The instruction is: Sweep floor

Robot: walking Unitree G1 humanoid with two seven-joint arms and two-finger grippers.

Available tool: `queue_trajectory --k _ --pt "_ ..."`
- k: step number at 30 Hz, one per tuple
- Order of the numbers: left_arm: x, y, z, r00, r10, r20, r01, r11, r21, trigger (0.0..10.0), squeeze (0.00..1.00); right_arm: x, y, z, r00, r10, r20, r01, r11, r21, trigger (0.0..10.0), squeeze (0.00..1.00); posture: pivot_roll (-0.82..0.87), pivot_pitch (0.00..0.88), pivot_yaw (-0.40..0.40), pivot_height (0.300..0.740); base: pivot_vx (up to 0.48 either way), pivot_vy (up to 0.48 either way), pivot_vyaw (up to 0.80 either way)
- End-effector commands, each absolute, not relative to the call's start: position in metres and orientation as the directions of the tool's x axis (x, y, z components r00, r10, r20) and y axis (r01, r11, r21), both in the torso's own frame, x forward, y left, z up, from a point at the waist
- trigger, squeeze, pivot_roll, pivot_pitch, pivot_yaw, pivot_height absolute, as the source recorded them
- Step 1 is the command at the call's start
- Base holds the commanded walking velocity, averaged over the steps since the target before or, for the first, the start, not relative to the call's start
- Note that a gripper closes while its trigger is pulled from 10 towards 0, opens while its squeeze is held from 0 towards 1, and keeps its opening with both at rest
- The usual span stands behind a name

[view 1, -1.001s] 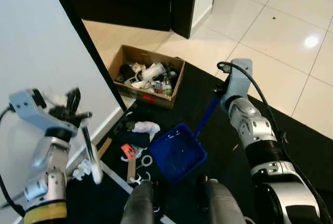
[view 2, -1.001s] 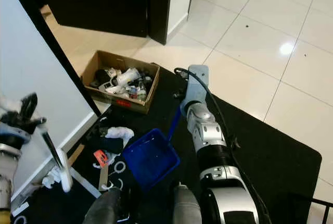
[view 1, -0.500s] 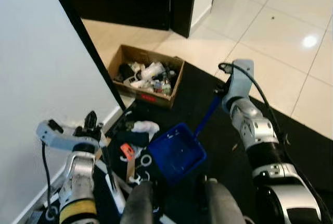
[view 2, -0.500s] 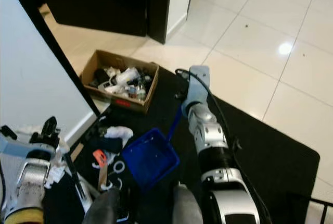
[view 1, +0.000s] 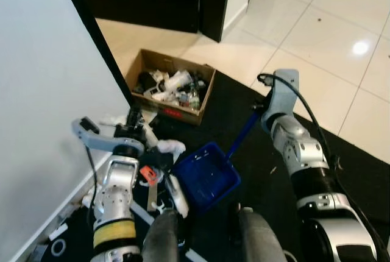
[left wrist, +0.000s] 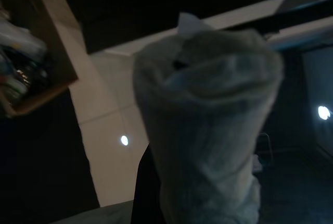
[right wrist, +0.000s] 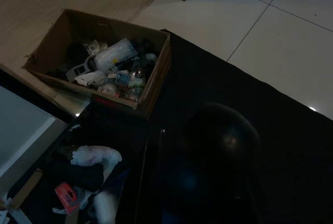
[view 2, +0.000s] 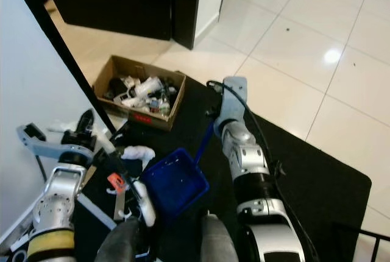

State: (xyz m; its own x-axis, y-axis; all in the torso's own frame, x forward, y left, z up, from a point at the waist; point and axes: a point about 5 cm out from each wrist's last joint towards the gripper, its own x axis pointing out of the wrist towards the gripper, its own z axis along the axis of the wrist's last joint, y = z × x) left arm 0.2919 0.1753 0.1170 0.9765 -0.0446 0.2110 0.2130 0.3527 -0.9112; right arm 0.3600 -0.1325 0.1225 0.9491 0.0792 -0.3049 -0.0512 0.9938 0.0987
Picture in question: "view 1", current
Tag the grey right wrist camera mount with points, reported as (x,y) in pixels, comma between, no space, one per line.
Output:
(283,94)

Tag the dark door frame post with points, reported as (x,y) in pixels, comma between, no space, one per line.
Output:
(213,6)

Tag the grey robot left leg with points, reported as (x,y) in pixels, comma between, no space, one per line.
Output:
(161,237)

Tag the black crumpled bag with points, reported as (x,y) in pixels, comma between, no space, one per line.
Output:
(148,82)

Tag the dark brown door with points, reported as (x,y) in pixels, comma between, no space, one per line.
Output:
(146,0)

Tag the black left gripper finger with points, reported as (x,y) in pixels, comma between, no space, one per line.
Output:
(140,116)
(130,116)

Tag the grey robot right leg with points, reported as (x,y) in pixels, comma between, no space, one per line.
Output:
(259,237)

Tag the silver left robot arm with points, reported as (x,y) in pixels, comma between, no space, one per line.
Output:
(116,189)

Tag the black floor rug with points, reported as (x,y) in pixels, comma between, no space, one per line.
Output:
(268,183)

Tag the white plastic bottle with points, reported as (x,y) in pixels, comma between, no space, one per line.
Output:
(177,81)

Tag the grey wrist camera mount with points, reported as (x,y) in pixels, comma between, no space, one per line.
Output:
(283,94)
(103,142)

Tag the clear plastic bottle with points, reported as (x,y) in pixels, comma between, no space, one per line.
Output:
(194,99)

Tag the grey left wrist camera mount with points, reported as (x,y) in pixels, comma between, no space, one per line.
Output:
(103,142)

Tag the orange tag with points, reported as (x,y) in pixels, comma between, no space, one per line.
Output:
(148,175)

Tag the beige wooden stick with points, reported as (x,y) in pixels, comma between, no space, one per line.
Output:
(152,196)

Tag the brown cardboard box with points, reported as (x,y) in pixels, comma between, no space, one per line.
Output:
(173,114)

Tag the grey robot leg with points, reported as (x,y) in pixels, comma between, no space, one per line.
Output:
(259,237)
(161,237)

